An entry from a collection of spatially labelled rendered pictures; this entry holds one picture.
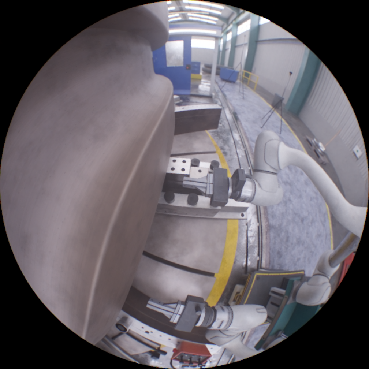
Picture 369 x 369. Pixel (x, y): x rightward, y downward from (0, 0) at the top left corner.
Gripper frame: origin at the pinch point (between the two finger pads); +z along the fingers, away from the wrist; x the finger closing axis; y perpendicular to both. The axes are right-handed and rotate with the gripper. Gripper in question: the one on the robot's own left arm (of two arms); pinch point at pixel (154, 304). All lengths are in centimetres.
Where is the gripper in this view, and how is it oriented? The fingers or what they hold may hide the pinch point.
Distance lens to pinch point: 41.9
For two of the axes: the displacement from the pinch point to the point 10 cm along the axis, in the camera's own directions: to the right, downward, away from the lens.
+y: 0.0, -4.8, -8.8
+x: -3.1, 8.3, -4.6
